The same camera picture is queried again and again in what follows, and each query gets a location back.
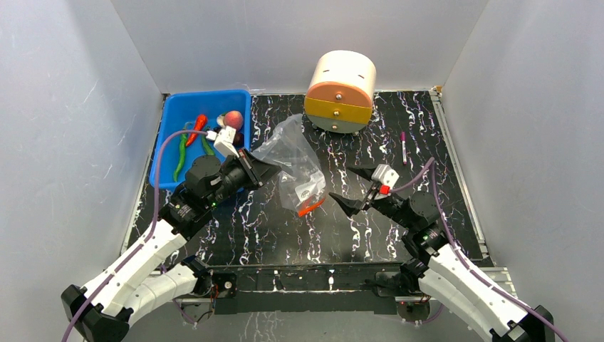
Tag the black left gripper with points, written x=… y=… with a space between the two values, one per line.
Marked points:
x=257 y=172

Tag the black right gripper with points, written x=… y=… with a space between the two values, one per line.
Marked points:
x=371 y=194

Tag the clear zip top bag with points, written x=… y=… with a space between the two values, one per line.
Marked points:
x=301 y=182

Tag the white garlic piece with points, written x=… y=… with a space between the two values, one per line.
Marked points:
x=220 y=120

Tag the dark red fig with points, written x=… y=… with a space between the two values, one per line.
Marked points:
x=239 y=139

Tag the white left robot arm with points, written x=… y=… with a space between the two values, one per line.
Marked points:
x=107 y=306

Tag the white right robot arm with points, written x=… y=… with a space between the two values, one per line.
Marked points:
x=438 y=268

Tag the short green pepper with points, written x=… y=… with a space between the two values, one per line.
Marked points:
x=206 y=146

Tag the peach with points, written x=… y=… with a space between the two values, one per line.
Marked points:
x=234 y=119

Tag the pink white marker pen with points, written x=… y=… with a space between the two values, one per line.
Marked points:
x=404 y=148

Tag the red chili pepper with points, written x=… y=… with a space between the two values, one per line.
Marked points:
x=199 y=124

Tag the long green chili pepper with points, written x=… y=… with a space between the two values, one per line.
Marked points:
x=183 y=139

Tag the round drawer cabinet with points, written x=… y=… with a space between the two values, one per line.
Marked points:
x=340 y=96

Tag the black base bar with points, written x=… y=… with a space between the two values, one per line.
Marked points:
x=306 y=285

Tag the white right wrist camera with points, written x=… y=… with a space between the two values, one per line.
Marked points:
x=386 y=177

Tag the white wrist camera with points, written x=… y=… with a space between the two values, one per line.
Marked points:
x=224 y=142
x=386 y=177

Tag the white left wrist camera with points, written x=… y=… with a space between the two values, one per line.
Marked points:
x=224 y=142

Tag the aluminium frame rail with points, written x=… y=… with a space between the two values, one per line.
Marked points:
x=436 y=97

